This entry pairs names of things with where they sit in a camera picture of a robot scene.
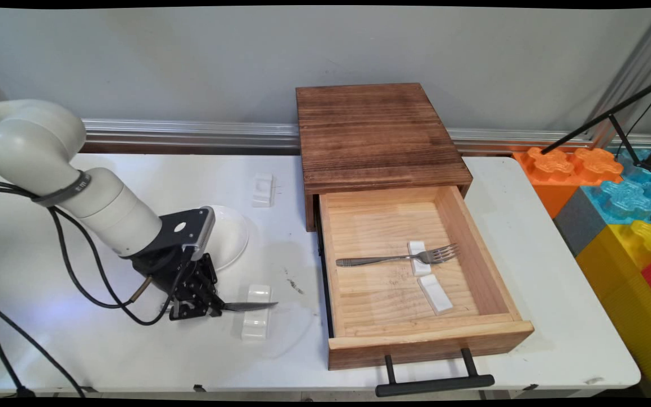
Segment black tripod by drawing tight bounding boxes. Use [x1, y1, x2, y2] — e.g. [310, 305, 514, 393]
[540, 73, 651, 175]

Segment aluminium wall rail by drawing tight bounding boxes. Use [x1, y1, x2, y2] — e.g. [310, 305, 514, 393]
[80, 118, 651, 153]

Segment silver table knife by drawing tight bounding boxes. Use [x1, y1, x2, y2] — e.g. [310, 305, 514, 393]
[160, 302, 279, 315]

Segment white cutlery rest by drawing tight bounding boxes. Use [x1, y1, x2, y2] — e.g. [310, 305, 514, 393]
[241, 284, 273, 340]
[251, 172, 275, 208]
[419, 274, 454, 315]
[407, 241, 433, 277]

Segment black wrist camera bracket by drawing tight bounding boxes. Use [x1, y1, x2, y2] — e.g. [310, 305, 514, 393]
[132, 206, 217, 262]

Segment orange foam block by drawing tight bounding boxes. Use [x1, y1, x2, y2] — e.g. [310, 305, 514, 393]
[513, 146, 625, 219]

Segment blue foam block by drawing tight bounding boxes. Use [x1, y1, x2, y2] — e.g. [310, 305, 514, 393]
[580, 148, 651, 226]

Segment silver fork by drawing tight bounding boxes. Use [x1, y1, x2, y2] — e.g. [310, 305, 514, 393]
[336, 243, 459, 268]

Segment light wooden drawer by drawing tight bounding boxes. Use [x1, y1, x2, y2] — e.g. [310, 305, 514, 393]
[316, 185, 536, 371]

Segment black drawer handle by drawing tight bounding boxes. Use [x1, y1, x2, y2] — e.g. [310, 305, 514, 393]
[375, 348, 496, 398]

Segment white round plate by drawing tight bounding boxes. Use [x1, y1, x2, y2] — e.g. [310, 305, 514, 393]
[206, 205, 250, 272]

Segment dark wooden drawer cabinet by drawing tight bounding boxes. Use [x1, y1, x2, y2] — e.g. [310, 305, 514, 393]
[296, 83, 474, 233]

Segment black camera usb cable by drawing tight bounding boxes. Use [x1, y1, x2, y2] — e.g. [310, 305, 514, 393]
[0, 181, 197, 399]

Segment grey velcro cable strap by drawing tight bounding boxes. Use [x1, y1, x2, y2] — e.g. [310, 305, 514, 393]
[31, 170, 92, 208]

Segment grey foam block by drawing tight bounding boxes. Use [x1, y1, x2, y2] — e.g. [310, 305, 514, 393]
[553, 187, 609, 258]

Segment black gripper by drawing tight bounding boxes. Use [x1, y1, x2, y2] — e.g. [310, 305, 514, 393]
[129, 248, 226, 322]

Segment colourful giant toy blocks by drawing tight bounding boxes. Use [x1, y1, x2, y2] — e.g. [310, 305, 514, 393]
[575, 219, 651, 399]

